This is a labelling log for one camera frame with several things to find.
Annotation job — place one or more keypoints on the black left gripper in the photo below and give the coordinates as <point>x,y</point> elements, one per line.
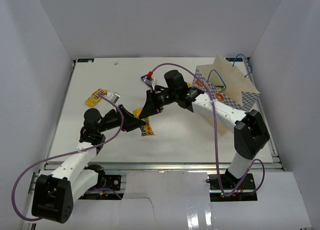
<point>130,121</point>

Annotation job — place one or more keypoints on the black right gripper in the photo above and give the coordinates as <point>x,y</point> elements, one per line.
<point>152,102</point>

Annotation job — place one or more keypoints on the yellow M&M packet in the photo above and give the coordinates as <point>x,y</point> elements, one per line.
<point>146,130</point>
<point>95,97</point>

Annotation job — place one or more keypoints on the purple candy bar wrapper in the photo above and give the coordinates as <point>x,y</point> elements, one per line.
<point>148,80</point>

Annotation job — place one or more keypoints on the green snack bag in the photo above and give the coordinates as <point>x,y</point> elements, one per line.
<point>220,87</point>

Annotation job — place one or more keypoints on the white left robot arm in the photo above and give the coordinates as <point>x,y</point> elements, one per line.
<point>55,194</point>

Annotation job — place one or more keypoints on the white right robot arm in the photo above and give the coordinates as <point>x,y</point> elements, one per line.
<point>250,133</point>

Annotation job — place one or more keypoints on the checkered paper bag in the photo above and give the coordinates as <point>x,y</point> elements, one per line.
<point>240,93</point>

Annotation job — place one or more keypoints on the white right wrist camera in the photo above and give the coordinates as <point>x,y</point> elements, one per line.
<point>150,73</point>

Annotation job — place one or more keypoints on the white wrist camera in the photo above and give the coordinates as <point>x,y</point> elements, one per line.
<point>113,97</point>
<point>150,73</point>

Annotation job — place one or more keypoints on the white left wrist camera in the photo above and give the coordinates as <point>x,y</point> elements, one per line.
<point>113,97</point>

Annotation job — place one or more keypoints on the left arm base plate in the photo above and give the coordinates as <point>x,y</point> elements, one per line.
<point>113,183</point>

